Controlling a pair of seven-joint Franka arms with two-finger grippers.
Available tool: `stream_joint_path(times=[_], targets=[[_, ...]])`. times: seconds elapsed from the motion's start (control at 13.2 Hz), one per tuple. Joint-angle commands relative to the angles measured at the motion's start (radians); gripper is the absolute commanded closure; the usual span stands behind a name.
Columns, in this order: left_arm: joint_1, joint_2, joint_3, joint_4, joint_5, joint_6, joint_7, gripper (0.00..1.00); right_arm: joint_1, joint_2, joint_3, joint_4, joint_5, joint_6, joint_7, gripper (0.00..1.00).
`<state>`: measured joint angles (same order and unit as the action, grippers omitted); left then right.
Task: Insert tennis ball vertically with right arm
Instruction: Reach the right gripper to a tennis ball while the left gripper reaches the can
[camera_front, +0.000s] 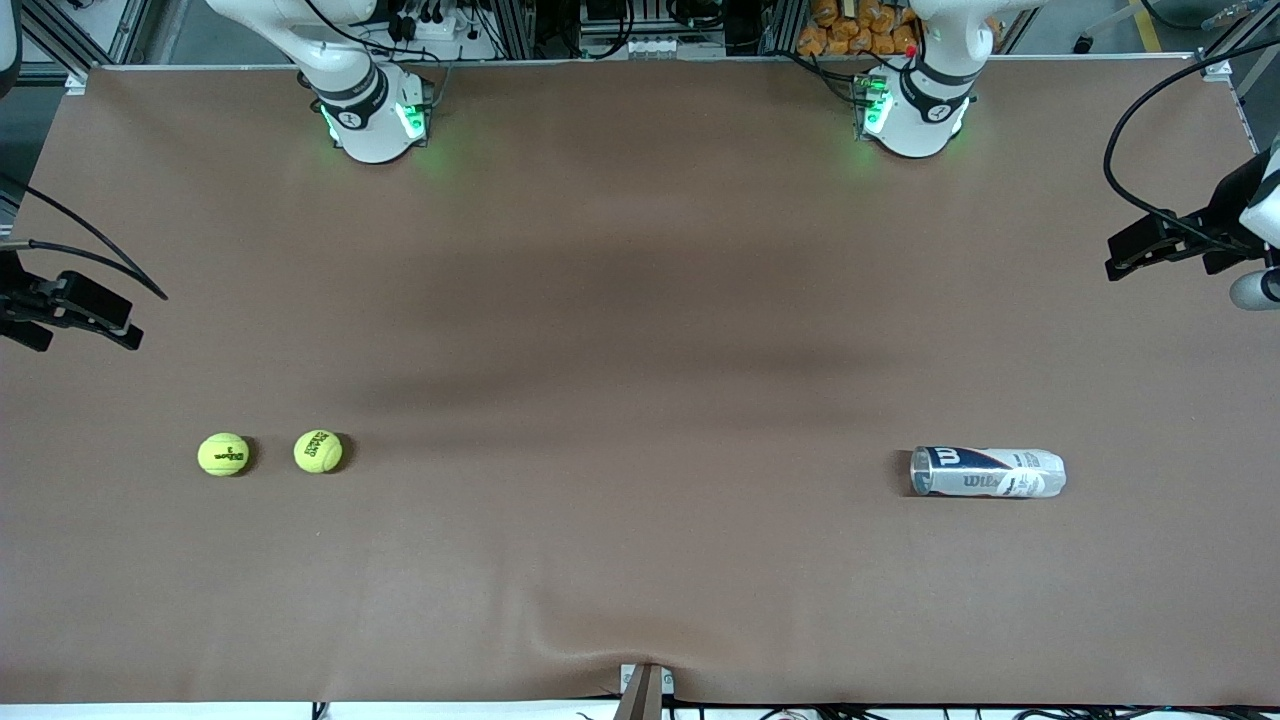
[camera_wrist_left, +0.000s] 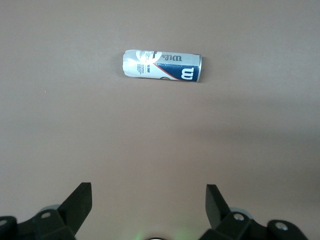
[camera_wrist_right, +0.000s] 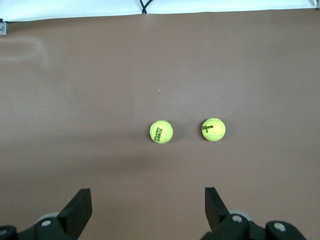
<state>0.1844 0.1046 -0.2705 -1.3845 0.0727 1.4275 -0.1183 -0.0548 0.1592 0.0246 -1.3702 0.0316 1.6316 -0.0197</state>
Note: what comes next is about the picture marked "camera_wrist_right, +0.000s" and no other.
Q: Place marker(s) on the metal table edge bracket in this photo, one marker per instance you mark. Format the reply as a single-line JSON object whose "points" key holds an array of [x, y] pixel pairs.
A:
{"points": [[3, 28]]}

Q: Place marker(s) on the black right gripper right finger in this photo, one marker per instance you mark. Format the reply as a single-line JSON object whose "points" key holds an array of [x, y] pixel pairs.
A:
{"points": [[217, 215]]}

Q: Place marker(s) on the yellow Wilson three tennis ball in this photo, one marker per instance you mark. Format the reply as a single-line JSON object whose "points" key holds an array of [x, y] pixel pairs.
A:
{"points": [[213, 129]]}

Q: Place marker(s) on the yellow Roland Garros tennis ball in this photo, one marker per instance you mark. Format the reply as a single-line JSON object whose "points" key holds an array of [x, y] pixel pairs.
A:
{"points": [[161, 131]]}

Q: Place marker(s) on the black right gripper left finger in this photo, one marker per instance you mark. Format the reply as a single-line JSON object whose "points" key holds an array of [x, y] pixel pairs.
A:
{"points": [[72, 217]]}

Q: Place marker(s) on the brown table mat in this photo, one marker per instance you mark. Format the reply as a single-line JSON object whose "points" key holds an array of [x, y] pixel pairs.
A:
{"points": [[100, 100]]}

